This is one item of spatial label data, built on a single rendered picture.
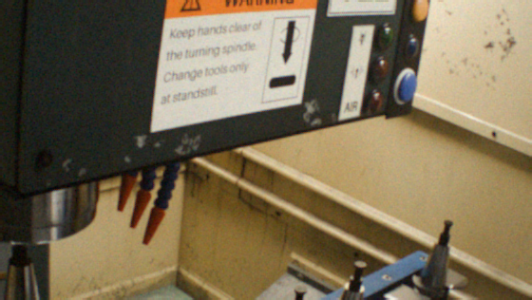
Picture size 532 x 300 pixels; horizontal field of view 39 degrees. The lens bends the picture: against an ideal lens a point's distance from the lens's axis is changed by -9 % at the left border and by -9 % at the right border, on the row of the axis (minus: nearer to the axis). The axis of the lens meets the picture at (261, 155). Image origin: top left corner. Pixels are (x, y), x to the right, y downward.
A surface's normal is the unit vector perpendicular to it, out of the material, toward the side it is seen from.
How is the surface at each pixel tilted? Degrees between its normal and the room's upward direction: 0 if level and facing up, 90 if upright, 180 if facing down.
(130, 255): 90
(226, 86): 90
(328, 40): 90
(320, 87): 90
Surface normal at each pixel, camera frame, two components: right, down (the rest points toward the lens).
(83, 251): 0.71, 0.35
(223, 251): -0.69, 0.17
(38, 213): 0.43, 0.39
